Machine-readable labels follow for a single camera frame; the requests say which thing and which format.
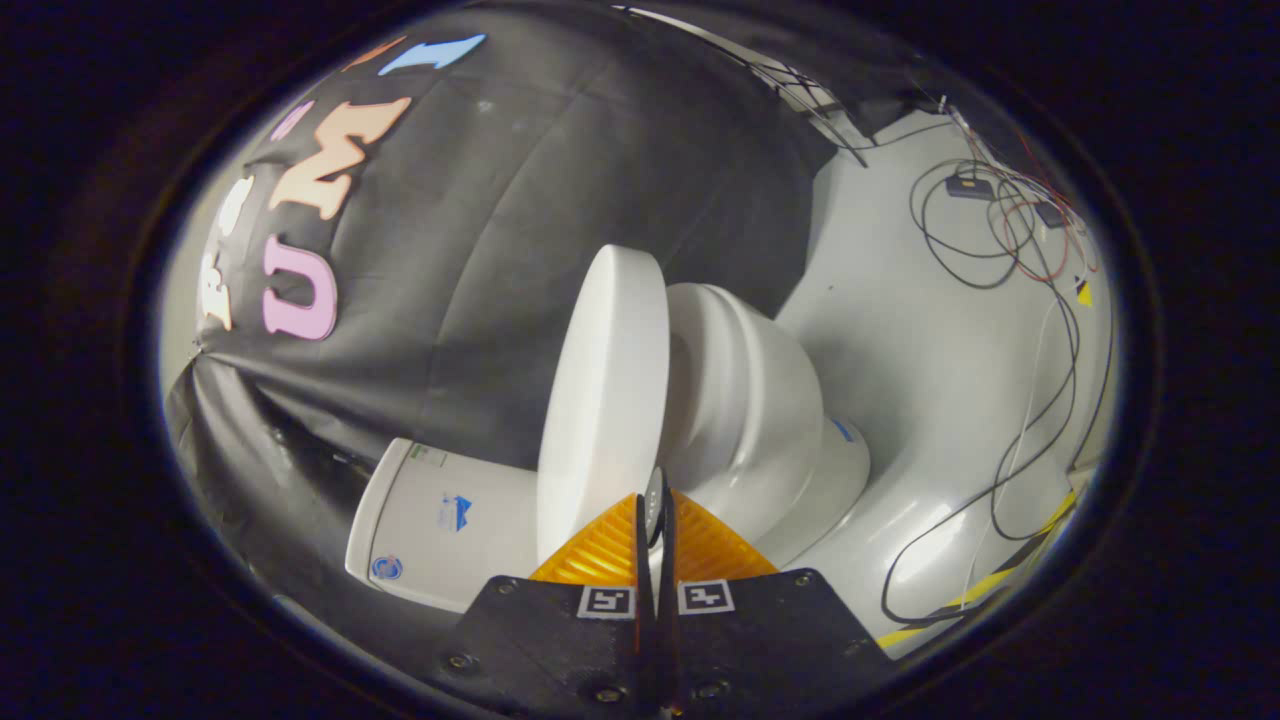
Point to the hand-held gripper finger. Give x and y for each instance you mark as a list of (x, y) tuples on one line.
[(645, 640), (668, 640)]

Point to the white toilet lid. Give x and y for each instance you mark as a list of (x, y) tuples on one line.
[(600, 400)]

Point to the white toilet with tank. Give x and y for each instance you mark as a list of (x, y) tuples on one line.
[(760, 430)]

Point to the white toilet seat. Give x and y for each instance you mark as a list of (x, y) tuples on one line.
[(715, 330)]

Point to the black backdrop cloth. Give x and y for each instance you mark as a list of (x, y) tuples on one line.
[(480, 250)]

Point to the yellow triangle sticker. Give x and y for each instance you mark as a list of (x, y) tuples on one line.
[(1084, 296)]

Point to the small black box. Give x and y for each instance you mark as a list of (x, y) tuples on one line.
[(1048, 213), (968, 186)]

